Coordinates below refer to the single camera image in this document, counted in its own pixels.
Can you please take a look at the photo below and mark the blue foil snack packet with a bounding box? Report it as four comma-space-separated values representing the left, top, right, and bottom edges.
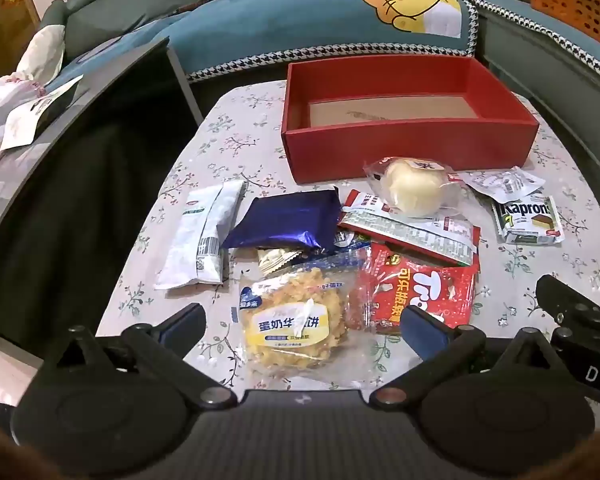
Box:
221, 187, 342, 256

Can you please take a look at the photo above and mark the white green wafer packet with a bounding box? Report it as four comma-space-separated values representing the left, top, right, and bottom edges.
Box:
491, 195, 565, 246

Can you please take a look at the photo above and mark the blue printed snack packet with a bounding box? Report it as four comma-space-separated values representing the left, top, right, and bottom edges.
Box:
332, 227, 373, 262

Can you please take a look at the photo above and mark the gold foil snack packet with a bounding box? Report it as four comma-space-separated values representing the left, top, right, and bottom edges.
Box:
257, 245, 306, 276

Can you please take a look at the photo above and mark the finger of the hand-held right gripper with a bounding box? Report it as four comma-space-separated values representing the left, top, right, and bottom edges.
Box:
535, 274, 600, 330

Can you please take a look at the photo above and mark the red cardboard box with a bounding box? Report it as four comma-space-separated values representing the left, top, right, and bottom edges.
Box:
281, 56, 540, 184

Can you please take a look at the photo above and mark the clear wrapped white bun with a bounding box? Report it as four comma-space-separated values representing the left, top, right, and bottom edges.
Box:
364, 156, 463, 218

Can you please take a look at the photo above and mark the long white snack packet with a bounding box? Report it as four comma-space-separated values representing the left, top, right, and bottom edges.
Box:
154, 180, 247, 291

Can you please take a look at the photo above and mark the white cloth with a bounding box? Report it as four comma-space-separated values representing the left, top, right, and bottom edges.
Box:
17, 25, 66, 86

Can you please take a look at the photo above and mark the white paper sheet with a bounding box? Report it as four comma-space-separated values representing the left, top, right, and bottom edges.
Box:
0, 75, 84, 152

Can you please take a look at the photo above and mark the houndstooth trimmed sofa cover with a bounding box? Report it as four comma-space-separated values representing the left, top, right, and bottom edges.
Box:
475, 0, 600, 98

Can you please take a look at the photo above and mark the red white labelled packet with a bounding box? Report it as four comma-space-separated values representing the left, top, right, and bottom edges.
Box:
337, 189, 482, 267

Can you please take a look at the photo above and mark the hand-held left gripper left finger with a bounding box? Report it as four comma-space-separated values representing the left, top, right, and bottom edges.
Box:
44, 302, 238, 408

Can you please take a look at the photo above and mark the red gummy snack packet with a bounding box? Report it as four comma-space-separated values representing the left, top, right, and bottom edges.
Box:
365, 242, 481, 337

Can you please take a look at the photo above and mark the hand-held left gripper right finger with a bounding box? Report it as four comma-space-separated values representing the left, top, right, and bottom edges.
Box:
369, 305, 567, 408

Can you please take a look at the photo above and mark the green sofa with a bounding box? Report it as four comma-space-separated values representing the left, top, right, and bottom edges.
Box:
37, 0, 600, 201

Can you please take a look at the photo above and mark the floral tablecloth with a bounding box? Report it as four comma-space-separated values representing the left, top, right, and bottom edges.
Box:
95, 82, 600, 392

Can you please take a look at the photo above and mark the small white snack packet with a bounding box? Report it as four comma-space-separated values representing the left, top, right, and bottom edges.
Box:
457, 166, 546, 208

